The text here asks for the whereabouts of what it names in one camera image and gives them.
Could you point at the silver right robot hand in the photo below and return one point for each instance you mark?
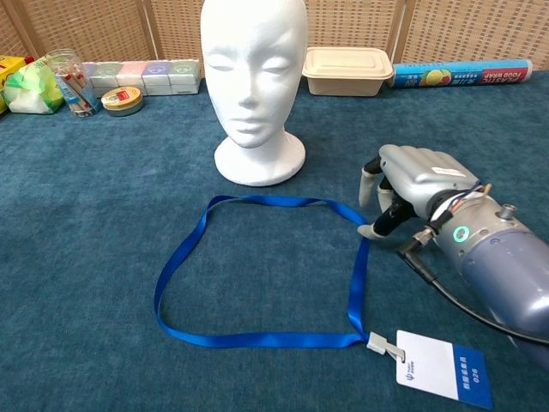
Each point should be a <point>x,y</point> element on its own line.
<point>416,171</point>

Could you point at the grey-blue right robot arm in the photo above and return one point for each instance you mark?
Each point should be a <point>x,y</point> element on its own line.
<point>506,266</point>

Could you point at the blue plastic food wrap roll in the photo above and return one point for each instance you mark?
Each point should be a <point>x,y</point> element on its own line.
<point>463,74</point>

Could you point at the beige lidded lunch box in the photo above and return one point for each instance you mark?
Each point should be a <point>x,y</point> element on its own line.
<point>347,70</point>

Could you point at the white foam mannequin head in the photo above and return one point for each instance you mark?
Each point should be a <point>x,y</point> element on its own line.
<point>253,86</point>

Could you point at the purple tissue pack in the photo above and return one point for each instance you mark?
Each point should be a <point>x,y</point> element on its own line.
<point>156,77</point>

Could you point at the pink tissue pack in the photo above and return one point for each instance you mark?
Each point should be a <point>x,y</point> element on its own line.
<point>132,76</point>

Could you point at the round tin with red label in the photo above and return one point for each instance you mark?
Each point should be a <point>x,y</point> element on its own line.
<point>122,102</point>

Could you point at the blue carpet table cover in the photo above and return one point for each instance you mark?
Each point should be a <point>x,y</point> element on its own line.
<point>107,214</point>

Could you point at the woven bamboo folding screen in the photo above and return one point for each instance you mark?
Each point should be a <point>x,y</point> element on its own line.
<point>107,26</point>

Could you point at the blue tissue pack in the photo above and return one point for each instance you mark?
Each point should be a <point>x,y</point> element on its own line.
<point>87,70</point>

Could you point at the clear jar with sticks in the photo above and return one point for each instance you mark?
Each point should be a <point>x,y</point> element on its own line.
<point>75,90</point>

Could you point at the green white plastic bag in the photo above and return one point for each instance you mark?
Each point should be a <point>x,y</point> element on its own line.
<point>32,90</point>

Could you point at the red snack bag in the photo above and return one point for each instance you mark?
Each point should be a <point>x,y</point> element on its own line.
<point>29,59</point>

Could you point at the yellow snack box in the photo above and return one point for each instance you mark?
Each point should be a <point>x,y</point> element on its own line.
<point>8,70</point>

